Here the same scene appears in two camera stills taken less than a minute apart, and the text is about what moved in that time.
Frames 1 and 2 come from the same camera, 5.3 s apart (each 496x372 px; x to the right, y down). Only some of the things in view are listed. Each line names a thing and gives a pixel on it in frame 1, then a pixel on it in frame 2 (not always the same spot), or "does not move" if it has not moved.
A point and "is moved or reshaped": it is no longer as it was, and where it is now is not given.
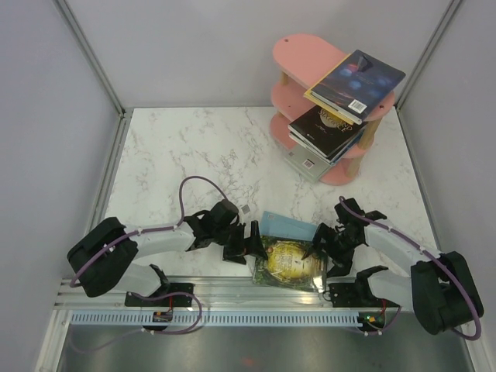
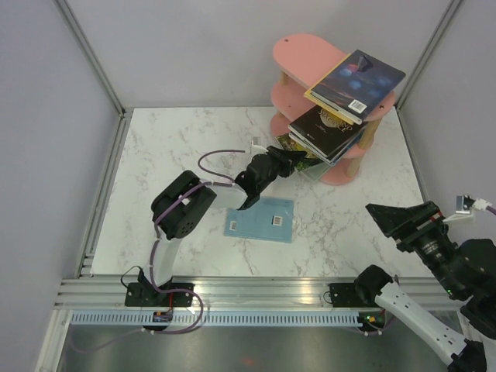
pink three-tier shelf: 300,61 does not move
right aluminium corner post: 439,29 does not move
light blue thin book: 273,225 is moved or reshaped
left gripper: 236,253 → 287,158
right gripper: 342,262 → 401,221
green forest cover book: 285,265 → 287,142
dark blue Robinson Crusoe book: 357,85 does not move
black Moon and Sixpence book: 324,132 does not move
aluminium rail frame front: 242,294 does not move
